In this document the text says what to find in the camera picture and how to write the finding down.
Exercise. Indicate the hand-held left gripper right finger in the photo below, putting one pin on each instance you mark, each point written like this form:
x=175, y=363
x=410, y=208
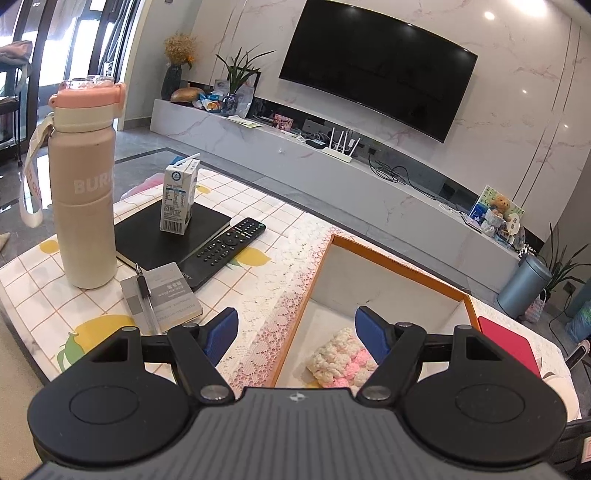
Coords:
x=371, y=333

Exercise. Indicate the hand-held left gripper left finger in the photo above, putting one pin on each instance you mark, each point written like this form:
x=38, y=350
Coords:
x=221, y=333

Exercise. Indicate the pink white knitted cloth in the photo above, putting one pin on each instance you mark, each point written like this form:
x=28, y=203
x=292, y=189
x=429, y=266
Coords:
x=332, y=361

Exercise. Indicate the orange cardboard box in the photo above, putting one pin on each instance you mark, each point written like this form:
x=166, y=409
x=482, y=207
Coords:
x=323, y=277

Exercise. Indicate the small grey book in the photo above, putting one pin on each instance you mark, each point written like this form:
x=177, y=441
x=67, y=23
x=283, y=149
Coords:
x=178, y=295

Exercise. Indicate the black remote control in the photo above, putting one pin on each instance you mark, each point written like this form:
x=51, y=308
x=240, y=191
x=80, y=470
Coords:
x=221, y=249

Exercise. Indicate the black pen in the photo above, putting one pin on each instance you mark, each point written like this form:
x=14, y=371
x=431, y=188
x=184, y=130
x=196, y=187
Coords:
x=145, y=291

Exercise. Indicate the black notebook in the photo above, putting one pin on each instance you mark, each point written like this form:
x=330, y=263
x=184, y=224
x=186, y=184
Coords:
x=138, y=235

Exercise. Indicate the red lidded container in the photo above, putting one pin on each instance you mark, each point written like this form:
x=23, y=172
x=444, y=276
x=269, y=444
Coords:
x=508, y=341

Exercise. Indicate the white milk carton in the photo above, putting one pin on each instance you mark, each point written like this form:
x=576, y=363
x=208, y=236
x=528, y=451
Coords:
x=178, y=198

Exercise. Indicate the grey blue trash can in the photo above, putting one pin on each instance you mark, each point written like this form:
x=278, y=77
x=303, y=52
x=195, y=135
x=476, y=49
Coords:
x=521, y=286

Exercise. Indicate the marble television console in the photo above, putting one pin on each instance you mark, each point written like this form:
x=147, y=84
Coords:
x=323, y=175

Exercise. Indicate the small woven basket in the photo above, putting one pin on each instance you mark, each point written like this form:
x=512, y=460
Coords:
x=535, y=308

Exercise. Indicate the green blue picture card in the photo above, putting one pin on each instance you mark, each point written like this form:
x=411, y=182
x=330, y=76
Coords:
x=480, y=205

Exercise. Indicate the beige water bottle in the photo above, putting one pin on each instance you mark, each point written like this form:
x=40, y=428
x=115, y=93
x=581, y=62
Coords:
x=83, y=230

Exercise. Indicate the decorative plate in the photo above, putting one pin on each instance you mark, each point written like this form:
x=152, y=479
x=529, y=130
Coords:
x=518, y=236

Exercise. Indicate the teddy bear bouquet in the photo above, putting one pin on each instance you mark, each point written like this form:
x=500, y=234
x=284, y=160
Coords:
x=498, y=207

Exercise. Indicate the white router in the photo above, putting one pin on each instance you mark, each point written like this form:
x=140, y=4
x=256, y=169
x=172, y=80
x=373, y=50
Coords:
x=337, y=155

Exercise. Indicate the lemon print checked tablecloth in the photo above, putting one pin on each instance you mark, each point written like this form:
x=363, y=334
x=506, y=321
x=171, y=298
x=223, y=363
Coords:
x=41, y=286

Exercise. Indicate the long leaf floor plant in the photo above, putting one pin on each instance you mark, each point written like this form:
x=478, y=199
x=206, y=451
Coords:
x=565, y=268

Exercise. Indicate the blue water jug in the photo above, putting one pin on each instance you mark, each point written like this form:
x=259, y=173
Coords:
x=581, y=325

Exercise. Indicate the pale green papers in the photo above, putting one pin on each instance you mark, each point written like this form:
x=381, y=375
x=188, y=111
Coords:
x=242, y=122

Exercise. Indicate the pink photo card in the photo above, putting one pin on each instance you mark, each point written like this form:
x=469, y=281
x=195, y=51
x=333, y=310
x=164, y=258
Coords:
x=282, y=122

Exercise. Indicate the colourful snack bags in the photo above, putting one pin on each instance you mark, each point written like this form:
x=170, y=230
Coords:
x=210, y=101

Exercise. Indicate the clear plastic water bottle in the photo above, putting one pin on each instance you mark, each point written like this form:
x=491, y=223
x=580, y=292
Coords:
x=244, y=100

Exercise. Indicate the golden brown ornament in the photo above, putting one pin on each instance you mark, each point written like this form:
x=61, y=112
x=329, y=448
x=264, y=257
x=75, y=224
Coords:
x=184, y=94

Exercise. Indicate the dark vase with dried flowers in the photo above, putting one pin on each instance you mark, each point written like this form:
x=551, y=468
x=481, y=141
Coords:
x=171, y=83

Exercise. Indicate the green plant in glass vase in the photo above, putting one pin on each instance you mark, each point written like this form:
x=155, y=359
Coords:
x=238, y=69

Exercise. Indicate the black television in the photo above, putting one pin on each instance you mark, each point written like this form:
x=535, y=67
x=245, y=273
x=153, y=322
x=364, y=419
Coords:
x=378, y=64

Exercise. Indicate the black metal rack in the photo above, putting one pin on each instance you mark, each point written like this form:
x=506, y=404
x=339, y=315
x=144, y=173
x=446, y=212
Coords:
x=18, y=138

